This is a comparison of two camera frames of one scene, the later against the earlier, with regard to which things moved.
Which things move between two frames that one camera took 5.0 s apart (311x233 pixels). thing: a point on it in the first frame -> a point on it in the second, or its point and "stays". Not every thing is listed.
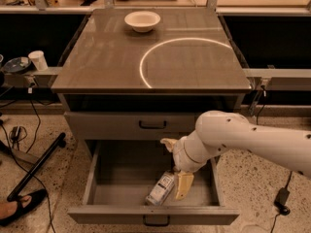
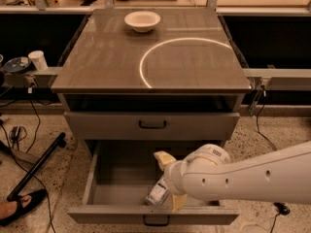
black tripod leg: (59, 141) stays
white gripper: (180, 152) -> (171, 178)
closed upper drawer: (132, 125) stays
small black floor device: (14, 134) stays
